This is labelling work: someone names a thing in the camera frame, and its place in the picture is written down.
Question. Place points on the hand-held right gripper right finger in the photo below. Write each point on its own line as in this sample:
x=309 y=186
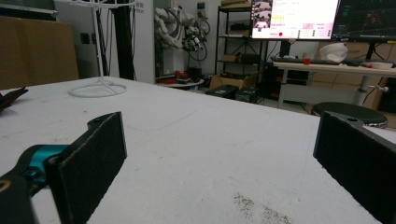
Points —
x=358 y=161

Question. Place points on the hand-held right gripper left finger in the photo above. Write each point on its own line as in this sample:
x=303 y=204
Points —
x=87 y=168

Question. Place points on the round black stool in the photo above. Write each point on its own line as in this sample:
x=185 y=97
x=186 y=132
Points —
x=350 y=113

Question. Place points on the light wooden desk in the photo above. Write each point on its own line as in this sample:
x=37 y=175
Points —
x=333 y=73

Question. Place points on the white bowl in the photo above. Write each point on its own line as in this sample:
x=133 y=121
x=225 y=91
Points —
x=380 y=65

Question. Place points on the dark brown cloth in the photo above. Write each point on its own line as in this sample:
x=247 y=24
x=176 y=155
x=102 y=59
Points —
x=9 y=97

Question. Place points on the small red object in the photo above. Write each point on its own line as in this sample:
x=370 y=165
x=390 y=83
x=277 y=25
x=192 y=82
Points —
x=307 y=61

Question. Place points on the black keyboard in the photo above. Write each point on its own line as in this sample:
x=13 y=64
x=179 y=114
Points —
x=305 y=60

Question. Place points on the large cardboard sheet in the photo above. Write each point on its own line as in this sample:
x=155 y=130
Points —
x=34 y=49

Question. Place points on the dark computer monitor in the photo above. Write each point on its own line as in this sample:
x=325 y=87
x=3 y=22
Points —
x=367 y=18

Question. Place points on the open cardboard box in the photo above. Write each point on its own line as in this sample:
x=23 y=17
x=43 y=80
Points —
x=233 y=81

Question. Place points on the black case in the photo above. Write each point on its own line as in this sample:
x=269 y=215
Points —
x=221 y=91

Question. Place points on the bright computer monitor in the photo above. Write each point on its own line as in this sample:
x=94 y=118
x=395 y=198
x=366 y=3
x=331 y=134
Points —
x=294 y=18

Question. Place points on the black metal shelf rack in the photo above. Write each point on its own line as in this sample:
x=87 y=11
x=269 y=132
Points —
x=238 y=40

